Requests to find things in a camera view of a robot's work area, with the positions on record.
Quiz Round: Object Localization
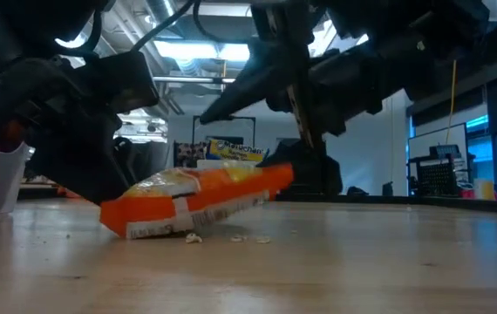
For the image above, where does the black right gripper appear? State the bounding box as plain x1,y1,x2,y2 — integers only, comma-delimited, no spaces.
198,2,412,197

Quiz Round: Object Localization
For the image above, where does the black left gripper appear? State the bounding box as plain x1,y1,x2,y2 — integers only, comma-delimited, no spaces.
0,51,161,206

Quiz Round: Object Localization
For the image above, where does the blue Maruchan ramen packet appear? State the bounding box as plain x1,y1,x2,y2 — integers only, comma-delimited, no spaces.
205,138,271,163

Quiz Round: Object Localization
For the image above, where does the black-white patterned panel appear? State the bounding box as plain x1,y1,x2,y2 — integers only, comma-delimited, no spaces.
173,140,208,169

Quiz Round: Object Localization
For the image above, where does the ceiling light panel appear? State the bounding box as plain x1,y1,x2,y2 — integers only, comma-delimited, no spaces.
152,39,252,63

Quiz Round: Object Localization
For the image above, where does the black pegboard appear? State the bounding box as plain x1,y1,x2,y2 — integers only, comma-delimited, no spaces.
407,145,473,197

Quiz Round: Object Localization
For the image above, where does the cream cylinder container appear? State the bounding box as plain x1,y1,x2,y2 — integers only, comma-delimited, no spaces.
473,177,497,201

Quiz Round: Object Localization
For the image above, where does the black camera cable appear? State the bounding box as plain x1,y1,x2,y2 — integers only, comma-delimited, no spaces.
54,0,198,58

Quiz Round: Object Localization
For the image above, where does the yellow hanging cord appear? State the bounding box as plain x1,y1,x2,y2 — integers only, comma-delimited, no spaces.
446,58,458,146

